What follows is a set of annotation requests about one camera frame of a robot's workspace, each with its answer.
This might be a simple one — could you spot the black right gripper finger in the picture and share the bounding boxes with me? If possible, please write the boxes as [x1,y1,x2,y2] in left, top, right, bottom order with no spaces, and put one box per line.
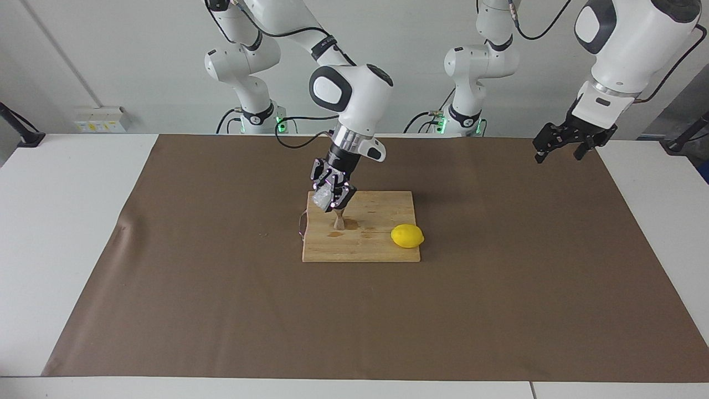
[331,181,358,214]
[309,158,334,196]

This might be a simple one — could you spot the small clear glass cup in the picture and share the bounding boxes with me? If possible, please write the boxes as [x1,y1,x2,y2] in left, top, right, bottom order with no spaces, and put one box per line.
[312,186,336,213]

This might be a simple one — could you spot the wooden cutting board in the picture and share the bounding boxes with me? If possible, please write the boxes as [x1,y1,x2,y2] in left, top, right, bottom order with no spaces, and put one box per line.
[298,191,421,263]

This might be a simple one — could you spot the yellow lemon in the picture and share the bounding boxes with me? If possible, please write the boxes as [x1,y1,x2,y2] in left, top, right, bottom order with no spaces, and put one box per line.
[391,224,425,249]

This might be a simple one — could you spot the brown table mat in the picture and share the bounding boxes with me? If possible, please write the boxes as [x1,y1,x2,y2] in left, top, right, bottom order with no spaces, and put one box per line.
[42,133,709,383]

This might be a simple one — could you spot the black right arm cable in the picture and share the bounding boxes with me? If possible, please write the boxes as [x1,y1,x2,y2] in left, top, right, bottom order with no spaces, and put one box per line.
[275,115,340,150]

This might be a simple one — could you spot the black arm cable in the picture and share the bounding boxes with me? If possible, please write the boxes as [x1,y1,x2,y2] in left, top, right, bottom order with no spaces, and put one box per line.
[275,115,340,150]
[634,25,709,104]

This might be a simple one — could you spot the black left base cable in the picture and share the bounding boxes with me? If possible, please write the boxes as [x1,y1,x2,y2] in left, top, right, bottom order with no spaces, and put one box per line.
[403,89,456,134]

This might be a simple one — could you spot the black base cable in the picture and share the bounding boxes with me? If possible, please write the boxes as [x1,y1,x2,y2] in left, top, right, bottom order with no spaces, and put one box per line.
[215,107,244,134]
[403,89,456,134]

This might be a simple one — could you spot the black camera stand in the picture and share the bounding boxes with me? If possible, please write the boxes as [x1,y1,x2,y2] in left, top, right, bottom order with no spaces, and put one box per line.
[0,101,46,148]
[662,111,709,156]

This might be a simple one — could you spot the black right base cable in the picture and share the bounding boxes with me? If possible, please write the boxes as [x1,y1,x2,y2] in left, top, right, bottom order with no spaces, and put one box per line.
[215,107,244,134]

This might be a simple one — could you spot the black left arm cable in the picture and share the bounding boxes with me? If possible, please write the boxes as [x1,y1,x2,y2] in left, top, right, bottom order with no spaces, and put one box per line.
[634,25,709,104]

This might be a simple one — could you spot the white wall socket box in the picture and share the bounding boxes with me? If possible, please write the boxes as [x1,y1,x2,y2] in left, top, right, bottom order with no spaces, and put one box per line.
[74,107,131,134]

